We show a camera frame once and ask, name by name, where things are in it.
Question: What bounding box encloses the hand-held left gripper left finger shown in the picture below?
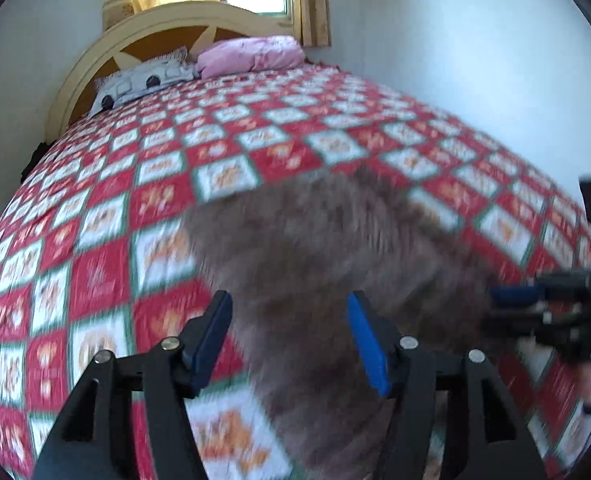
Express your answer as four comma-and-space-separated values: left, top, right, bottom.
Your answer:
32, 290, 233, 480

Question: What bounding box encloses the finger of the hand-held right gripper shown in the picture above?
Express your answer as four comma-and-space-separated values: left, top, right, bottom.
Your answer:
490, 270, 591, 309
480, 307, 591, 347

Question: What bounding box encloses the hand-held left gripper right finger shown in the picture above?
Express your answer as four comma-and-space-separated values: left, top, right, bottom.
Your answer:
346, 290, 546, 480

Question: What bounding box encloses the brown knit sweater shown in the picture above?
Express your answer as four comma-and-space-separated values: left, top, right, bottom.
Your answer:
182, 167, 526, 480

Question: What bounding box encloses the red patterned bedspread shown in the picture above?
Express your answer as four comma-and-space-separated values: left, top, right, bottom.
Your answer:
0, 62, 591, 480

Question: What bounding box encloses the dark cloth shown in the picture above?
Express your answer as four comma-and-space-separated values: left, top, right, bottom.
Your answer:
19, 141, 51, 186

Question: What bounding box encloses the grey patterned pillow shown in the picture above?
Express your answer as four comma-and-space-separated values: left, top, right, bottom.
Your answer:
89, 47, 201, 118

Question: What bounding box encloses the pink pillow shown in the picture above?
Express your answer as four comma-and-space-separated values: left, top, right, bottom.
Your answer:
195, 35, 306, 79

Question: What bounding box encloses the cream wooden headboard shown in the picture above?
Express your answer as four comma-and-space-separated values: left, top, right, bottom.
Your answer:
45, 2, 296, 143

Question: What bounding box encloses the tan curtain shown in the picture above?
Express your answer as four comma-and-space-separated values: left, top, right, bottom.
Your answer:
295, 0, 332, 48

